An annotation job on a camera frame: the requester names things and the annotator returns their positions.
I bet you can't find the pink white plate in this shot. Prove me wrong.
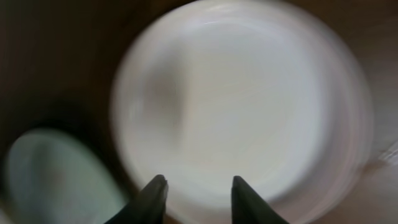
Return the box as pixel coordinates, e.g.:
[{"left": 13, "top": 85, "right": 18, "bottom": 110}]
[{"left": 111, "top": 1, "right": 373, "bottom": 223}]

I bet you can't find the pale green plate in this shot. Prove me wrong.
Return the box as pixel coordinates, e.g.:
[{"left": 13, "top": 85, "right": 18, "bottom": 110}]
[{"left": 5, "top": 129, "right": 127, "bottom": 224}]

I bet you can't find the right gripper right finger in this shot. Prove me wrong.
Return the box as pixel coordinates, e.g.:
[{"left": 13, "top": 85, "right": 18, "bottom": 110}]
[{"left": 231, "top": 175, "right": 289, "bottom": 224}]

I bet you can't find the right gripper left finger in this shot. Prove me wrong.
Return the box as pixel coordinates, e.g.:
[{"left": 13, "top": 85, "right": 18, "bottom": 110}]
[{"left": 105, "top": 174, "right": 169, "bottom": 224}]

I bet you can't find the brown serving tray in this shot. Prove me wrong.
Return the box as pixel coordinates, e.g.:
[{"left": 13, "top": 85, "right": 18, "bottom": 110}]
[{"left": 1, "top": 0, "right": 185, "bottom": 196}]

